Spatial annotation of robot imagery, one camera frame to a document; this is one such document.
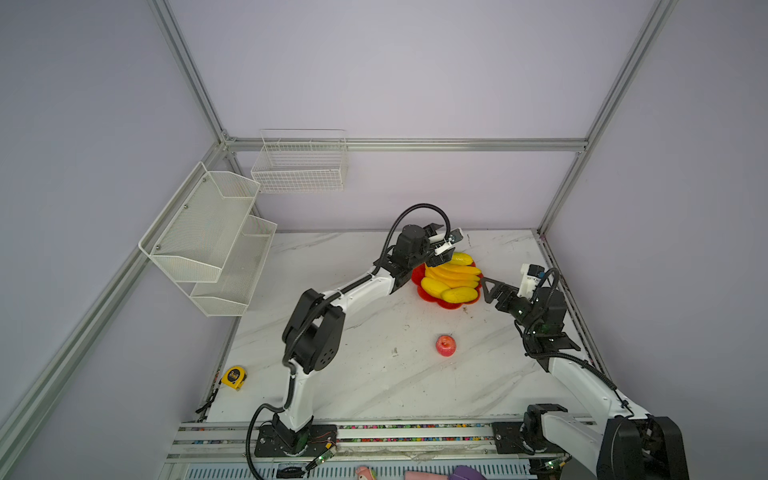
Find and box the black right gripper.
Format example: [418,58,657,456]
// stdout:
[480,278,541,336]

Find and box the yellow green fake mango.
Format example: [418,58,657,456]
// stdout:
[449,252,474,266]

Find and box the yellow fake banana bunch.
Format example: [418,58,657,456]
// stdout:
[425,264,482,288]

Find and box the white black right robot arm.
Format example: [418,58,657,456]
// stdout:
[481,269,690,479]

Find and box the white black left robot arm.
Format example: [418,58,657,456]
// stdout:
[272,224,463,453]

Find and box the red flower-shaped fruit bowl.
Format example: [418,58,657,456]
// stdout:
[411,253,483,310]

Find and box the red fake apple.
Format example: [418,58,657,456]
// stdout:
[435,335,457,357]

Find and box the purple toy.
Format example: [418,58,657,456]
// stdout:
[448,465,487,480]

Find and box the pink toy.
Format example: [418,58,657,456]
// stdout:
[355,466,376,480]

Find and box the white perforated metal shelf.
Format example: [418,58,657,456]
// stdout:
[138,163,277,317]

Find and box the yellow tape measure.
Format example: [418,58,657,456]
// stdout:
[220,365,247,391]

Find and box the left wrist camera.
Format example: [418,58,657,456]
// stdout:
[429,228,464,256]

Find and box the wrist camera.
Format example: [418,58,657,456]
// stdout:
[429,228,464,256]
[518,263,545,300]

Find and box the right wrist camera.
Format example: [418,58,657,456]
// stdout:
[518,263,545,300]

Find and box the black corrugated left cable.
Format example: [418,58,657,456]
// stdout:
[374,202,452,271]

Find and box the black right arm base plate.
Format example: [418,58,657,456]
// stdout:
[491,421,563,455]

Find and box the white wire basket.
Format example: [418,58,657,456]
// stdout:
[251,129,348,194]

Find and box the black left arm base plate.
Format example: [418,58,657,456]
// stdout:
[252,414,338,458]

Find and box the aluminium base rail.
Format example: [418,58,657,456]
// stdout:
[160,417,567,479]

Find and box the aluminium frame post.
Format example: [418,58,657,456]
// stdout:
[147,0,228,143]

